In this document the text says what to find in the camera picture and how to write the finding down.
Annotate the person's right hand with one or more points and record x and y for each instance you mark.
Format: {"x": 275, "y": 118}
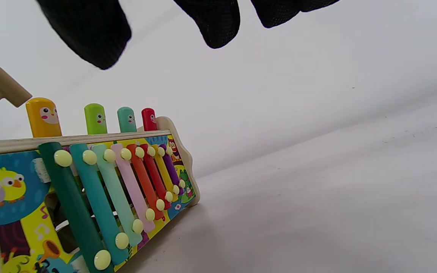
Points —
{"x": 89, "y": 30}

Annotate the group of colourful mole pegs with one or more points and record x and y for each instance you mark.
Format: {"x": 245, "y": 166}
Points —
{"x": 44, "y": 117}

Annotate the small wooden hammer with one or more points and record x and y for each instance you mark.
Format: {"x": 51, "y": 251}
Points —
{"x": 6, "y": 87}

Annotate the colourful wooden whack-a-mole toy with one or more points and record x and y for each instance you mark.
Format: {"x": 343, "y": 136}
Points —
{"x": 13, "y": 212}

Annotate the row of colourful xylophone bars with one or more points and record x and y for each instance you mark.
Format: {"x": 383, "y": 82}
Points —
{"x": 101, "y": 197}

